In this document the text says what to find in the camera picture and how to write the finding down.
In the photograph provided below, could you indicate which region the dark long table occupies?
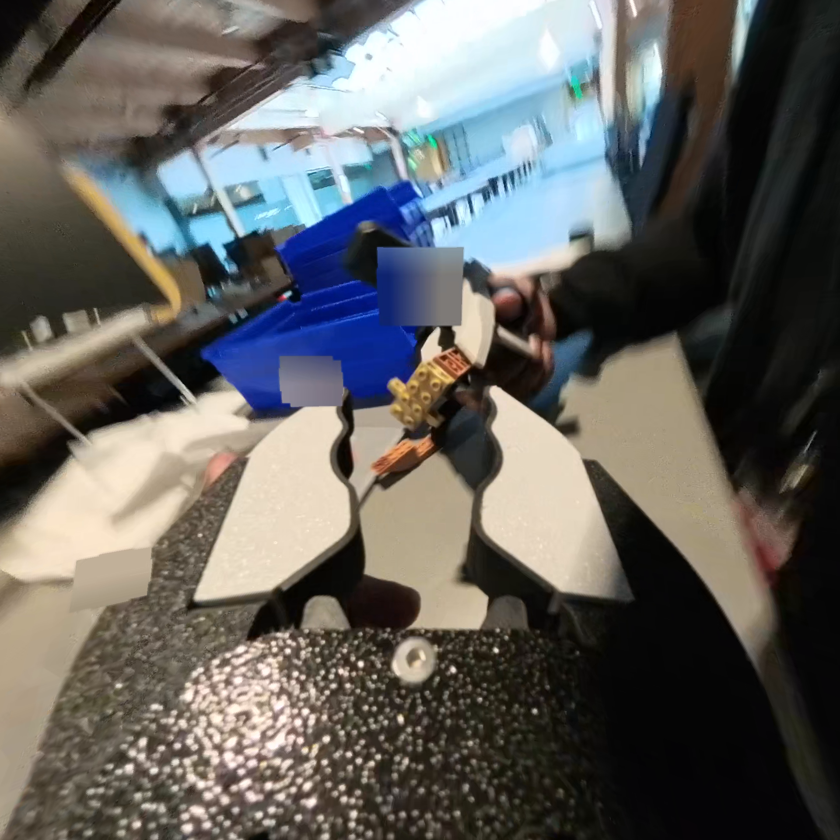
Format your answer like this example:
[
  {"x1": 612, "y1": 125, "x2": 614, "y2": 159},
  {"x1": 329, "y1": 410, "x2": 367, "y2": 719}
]
[{"x1": 0, "y1": 289, "x2": 296, "y2": 421}]

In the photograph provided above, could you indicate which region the person's leg in blue jeans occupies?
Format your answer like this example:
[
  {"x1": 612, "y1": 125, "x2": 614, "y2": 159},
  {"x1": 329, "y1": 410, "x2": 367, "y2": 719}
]
[{"x1": 525, "y1": 328, "x2": 613, "y2": 431}]

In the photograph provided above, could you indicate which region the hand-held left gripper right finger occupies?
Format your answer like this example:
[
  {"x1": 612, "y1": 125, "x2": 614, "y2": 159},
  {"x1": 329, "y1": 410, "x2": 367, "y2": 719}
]
[{"x1": 472, "y1": 387, "x2": 636, "y2": 614}]

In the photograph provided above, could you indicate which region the person's right hand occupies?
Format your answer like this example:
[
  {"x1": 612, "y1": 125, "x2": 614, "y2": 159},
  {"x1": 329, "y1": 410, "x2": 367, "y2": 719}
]
[{"x1": 489, "y1": 276, "x2": 559, "y2": 411}]

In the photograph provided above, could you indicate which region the person's torso in black clothing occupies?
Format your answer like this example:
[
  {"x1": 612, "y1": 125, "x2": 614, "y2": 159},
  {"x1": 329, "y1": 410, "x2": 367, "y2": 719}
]
[{"x1": 669, "y1": 0, "x2": 840, "y2": 840}]

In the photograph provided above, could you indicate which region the white crumpled cloth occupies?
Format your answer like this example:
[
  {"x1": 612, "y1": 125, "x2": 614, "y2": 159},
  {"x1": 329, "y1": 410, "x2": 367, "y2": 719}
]
[{"x1": 0, "y1": 387, "x2": 263, "y2": 585}]

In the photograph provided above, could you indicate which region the black board with yellow edge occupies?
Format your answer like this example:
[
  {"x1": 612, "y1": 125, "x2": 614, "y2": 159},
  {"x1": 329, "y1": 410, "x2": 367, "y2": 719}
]
[{"x1": 0, "y1": 118, "x2": 183, "y2": 329}]

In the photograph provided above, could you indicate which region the gold toy brick assembly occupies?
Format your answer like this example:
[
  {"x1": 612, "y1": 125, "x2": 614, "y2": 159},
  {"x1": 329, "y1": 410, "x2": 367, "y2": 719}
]
[{"x1": 387, "y1": 360, "x2": 460, "y2": 431}]

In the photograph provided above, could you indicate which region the person's left hand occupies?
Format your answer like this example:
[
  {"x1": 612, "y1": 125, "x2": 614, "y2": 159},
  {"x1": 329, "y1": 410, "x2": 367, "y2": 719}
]
[{"x1": 346, "y1": 576, "x2": 422, "y2": 630}]

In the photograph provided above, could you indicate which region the white desk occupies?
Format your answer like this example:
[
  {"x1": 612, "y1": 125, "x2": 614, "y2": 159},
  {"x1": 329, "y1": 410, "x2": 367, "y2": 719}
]
[{"x1": 0, "y1": 331, "x2": 782, "y2": 840}]

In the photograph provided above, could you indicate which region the blue plastic bin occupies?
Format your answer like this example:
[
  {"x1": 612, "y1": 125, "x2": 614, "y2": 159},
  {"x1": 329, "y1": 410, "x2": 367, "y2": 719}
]
[
  {"x1": 387, "y1": 180, "x2": 435, "y2": 250},
  {"x1": 276, "y1": 187, "x2": 421, "y2": 309},
  {"x1": 200, "y1": 281, "x2": 424, "y2": 420}
]

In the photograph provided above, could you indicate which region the brown toy brick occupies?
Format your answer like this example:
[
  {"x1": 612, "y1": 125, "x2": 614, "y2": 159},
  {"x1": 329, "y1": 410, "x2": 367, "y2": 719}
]
[{"x1": 371, "y1": 438, "x2": 437, "y2": 475}]

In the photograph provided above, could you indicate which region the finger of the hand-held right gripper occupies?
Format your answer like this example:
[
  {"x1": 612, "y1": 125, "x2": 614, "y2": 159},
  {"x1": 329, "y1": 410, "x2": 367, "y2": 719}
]
[
  {"x1": 459, "y1": 279, "x2": 496, "y2": 371},
  {"x1": 417, "y1": 326, "x2": 462, "y2": 362}
]

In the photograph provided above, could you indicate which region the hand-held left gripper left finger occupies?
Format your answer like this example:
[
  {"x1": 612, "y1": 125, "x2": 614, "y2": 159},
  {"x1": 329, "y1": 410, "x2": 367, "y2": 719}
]
[{"x1": 190, "y1": 402, "x2": 362, "y2": 608}]

